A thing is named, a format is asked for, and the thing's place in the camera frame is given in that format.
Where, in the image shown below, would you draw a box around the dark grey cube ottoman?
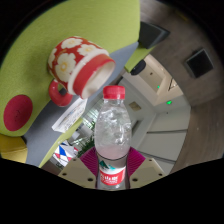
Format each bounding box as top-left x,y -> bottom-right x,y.
137,21 -> 171,51

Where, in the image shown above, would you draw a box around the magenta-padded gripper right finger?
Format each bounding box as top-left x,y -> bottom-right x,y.
127,146 -> 167,190

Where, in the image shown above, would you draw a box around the white red blue geometric box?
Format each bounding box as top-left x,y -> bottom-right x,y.
53,143 -> 80,167

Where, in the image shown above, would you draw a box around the black wall screen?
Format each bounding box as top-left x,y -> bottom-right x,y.
183,48 -> 215,80

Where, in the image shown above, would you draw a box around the flat round red coaster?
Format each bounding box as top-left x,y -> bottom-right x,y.
3,94 -> 35,132

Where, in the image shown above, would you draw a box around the printed magazine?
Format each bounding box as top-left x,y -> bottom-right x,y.
51,97 -> 89,134

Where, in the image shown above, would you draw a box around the clear water bottle red cap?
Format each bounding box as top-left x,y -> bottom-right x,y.
94,85 -> 133,191

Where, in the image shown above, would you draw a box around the red mug white flowers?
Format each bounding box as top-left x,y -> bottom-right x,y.
47,35 -> 117,108

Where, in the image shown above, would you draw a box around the black bag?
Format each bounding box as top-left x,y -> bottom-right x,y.
129,59 -> 147,76

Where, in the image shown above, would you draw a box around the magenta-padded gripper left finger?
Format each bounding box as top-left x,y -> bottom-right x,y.
58,146 -> 100,190

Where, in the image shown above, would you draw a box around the brown wall plaque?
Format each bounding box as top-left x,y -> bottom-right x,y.
129,101 -> 142,112

